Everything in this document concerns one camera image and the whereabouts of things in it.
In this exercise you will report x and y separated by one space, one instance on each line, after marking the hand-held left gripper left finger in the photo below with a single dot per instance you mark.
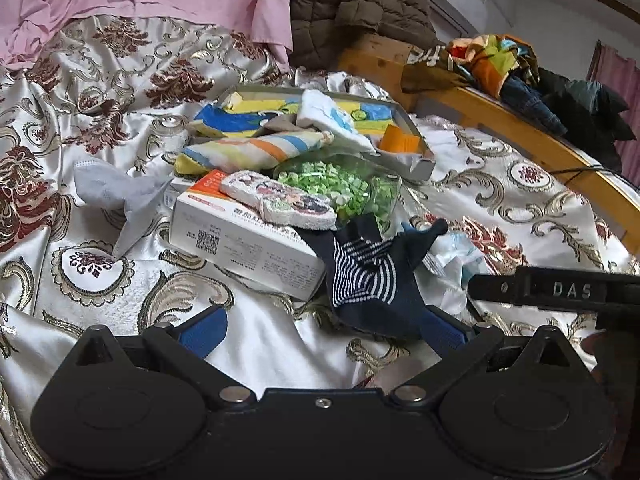
205 331

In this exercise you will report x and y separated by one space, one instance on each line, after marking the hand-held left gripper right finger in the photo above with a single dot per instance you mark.
445 335

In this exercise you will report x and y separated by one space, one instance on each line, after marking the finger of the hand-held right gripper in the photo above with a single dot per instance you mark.
492 289

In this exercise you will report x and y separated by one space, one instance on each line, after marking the navy sock with white stripes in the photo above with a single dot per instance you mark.
370 270

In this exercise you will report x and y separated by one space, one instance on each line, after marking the grey face mask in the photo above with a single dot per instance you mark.
120 190

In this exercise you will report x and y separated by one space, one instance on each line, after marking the orange cloth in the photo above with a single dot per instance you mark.
400 139

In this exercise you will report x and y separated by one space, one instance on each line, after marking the striped pastel sock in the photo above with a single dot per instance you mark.
250 152

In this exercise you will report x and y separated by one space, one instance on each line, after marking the white cloth with blue print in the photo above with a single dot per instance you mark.
330 115

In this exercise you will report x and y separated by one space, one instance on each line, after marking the blue face mask packet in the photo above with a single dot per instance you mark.
452 260

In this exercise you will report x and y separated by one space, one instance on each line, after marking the white and orange carton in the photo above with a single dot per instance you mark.
240 255

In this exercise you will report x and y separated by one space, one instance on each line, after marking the bag of green bits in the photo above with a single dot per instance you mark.
340 190

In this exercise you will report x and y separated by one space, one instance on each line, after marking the blue jeans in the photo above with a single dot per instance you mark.
530 100

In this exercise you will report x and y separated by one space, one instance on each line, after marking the pink curtain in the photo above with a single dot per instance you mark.
617 100

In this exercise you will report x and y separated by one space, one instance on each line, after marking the grey cloth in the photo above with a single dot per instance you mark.
282 125

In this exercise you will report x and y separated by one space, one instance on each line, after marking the multicoloured patchwork cloth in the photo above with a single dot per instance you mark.
490 60

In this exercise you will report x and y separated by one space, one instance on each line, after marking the floral satin bedspread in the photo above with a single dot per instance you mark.
100 110

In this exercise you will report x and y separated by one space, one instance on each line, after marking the brown puffer jacket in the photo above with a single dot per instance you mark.
360 5

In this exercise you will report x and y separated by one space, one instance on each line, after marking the wooden bed frame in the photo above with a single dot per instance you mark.
500 115

